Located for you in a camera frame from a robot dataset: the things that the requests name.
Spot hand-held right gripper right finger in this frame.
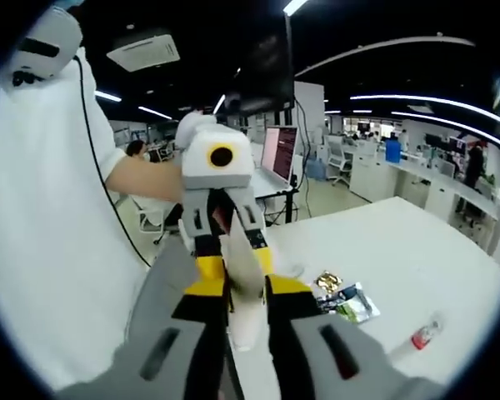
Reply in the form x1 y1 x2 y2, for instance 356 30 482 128
265 274 401 400

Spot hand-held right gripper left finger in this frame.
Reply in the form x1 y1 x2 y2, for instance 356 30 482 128
122 277 229 400

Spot white skincare tube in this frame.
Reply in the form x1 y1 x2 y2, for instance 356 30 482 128
222 210 272 353

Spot gold skincare sachet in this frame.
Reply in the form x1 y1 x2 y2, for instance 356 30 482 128
314 270 345 293

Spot dark green printed skincare sachet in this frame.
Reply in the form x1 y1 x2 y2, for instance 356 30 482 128
316 282 381 325

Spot white pump bottle red collar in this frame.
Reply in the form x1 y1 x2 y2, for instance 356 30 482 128
389 310 445 362

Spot blue storage box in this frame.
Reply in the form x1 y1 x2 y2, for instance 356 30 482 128
385 139 403 163

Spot black tripod stand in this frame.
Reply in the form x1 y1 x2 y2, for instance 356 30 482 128
270 16 308 224

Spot person's grey trousers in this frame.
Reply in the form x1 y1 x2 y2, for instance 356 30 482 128
120 237 201 347

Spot blue water jug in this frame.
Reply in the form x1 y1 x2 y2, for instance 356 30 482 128
306 156 328 183

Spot white office chair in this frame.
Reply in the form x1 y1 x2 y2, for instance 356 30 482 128
327 135 355 188

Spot black hanging screen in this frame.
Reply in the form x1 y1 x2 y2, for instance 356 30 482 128
232 24 297 113

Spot ceiling air conditioner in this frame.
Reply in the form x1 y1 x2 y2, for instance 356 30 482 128
106 32 181 72

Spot person in white shirt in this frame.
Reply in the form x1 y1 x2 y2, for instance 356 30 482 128
0 45 159 388

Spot white office workstation row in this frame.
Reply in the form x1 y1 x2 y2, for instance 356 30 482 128
349 147 500 255

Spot white chest device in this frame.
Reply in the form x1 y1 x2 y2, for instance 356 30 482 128
6 6 84 87

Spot black device cable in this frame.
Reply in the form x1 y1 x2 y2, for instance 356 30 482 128
72 53 153 268

